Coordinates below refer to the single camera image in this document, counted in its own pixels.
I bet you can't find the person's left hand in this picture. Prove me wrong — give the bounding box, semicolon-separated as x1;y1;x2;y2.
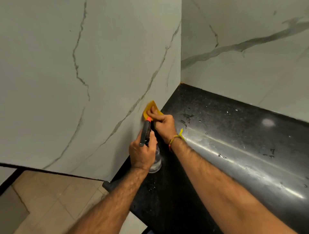
128;130;158;172

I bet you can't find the person's right hand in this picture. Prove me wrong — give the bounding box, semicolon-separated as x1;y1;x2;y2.
146;106;178;145

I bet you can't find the clear spray bottle black trigger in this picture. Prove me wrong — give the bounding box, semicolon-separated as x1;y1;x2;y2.
139;116;163;174

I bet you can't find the yellow cleaning cloth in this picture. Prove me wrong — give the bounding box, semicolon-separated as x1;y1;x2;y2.
143;100;164;122

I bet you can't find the person's right forearm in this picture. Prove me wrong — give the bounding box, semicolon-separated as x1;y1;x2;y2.
170;137;299;234

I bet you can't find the person's left forearm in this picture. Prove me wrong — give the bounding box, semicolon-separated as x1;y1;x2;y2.
67;166;149;234

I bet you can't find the yellow thread wristband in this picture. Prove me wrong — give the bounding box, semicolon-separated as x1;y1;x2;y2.
168;128;186;152

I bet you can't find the black stone countertop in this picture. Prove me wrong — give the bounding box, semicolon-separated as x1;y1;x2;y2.
102;83;309;234

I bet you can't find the black door frame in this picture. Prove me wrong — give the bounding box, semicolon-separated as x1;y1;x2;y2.
0;163;104;196

